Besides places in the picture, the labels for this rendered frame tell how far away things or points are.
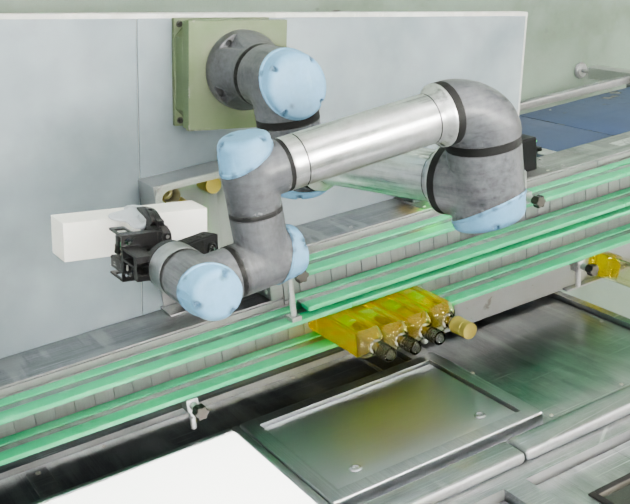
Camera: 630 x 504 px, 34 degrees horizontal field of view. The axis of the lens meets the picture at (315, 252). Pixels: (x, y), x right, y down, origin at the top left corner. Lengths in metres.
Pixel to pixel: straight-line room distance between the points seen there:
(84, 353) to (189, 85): 0.54
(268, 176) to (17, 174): 0.70
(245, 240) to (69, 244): 0.34
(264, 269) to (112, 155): 0.68
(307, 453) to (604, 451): 0.54
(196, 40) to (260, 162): 0.64
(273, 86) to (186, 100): 0.25
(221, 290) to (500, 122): 0.49
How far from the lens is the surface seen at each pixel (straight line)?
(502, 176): 1.55
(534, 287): 2.50
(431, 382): 2.10
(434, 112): 1.48
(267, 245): 1.38
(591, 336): 2.36
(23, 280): 1.99
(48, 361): 1.97
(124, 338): 2.00
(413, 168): 1.64
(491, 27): 2.43
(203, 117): 1.97
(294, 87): 1.78
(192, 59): 1.94
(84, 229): 1.61
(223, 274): 1.34
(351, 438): 1.93
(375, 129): 1.43
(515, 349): 2.30
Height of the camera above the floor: 2.59
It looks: 55 degrees down
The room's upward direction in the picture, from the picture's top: 116 degrees clockwise
